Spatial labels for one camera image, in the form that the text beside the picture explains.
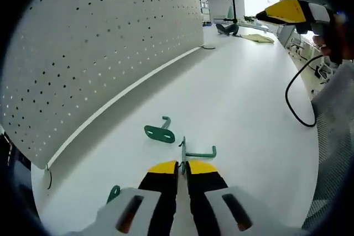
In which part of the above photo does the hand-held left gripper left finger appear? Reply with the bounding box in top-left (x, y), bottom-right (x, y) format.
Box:
top-left (95, 160), bottom-right (179, 236)

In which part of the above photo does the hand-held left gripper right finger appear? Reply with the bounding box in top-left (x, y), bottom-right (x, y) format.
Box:
top-left (185, 160), bottom-right (280, 236)

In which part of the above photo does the green hook assembly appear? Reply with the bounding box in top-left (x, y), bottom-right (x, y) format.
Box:
top-left (106, 185), bottom-right (122, 204)
top-left (178, 136), bottom-right (217, 176)
top-left (144, 116), bottom-right (176, 144)

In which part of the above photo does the white perforated mounting plate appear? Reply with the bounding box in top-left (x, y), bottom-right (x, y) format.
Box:
top-left (0, 0), bottom-right (204, 170)

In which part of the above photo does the person's right hand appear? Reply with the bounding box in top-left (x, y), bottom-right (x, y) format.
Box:
top-left (312, 10), bottom-right (351, 64)

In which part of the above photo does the yellow cloth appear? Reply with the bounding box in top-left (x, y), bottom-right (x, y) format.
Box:
top-left (240, 33), bottom-right (275, 44)

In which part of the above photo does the monitor on black stand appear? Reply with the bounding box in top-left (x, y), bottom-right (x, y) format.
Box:
top-left (217, 0), bottom-right (239, 25)

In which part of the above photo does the white mesh chair back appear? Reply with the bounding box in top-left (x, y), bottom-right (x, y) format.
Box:
top-left (301, 61), bottom-right (354, 231)

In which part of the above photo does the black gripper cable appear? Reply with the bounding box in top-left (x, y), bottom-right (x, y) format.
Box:
top-left (284, 54), bottom-right (326, 128)

